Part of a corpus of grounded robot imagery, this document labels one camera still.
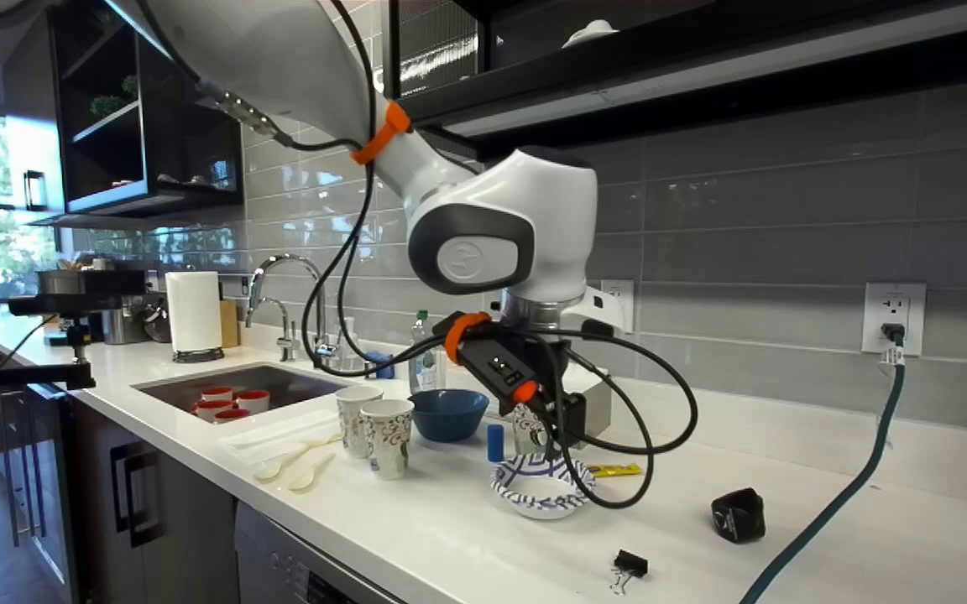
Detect small black object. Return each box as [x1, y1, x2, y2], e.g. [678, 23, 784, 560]
[711, 486, 767, 545]

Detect black binder clip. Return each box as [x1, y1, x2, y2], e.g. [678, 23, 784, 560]
[612, 551, 648, 593]

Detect yellow label tag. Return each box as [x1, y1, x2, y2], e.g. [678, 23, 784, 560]
[588, 465, 641, 480]

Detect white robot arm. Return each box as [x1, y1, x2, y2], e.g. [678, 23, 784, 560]
[134, 0, 599, 444]

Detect chrome sink faucet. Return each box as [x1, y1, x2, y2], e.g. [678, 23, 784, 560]
[241, 253, 329, 362]

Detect black upper cabinet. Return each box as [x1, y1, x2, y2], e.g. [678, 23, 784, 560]
[49, 0, 241, 220]

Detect paper towel roll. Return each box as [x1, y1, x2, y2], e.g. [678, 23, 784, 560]
[166, 272, 223, 359]

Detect patterned paper cup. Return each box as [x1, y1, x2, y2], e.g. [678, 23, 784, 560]
[359, 399, 413, 480]
[336, 386, 378, 459]

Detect red cups in sink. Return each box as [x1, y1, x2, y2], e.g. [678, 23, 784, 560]
[192, 386, 271, 422]

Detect teal power cable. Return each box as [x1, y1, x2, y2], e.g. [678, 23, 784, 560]
[737, 323, 913, 604]

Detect white wall outlet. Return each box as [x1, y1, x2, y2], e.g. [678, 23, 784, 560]
[859, 282, 928, 355]

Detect blue bowl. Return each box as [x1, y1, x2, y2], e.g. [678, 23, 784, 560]
[410, 388, 488, 444]

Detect patterned paper cup front right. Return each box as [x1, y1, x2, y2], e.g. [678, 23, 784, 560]
[336, 386, 378, 459]

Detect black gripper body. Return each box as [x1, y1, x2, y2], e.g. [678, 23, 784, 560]
[460, 311, 568, 441]

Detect patterned paper cup front left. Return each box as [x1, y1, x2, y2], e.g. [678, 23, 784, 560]
[359, 399, 413, 480]

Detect blue patterned paper plate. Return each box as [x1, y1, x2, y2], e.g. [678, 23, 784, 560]
[490, 454, 588, 520]

